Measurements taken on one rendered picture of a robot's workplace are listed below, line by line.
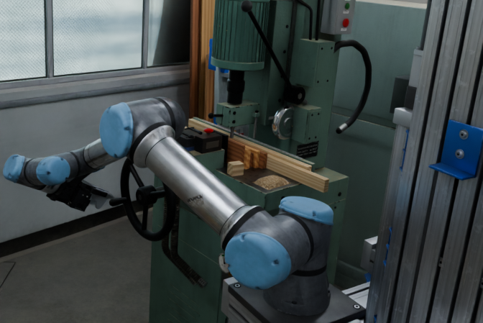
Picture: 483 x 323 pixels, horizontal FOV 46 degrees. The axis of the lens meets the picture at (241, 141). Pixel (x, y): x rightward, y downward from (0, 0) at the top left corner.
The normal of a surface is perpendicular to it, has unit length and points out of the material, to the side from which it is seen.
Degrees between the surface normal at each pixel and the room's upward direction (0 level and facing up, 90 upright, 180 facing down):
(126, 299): 0
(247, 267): 93
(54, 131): 90
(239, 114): 90
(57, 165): 73
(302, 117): 90
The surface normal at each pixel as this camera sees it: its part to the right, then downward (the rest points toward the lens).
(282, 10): 0.67, 0.27
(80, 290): 0.08, -0.95
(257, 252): -0.50, 0.26
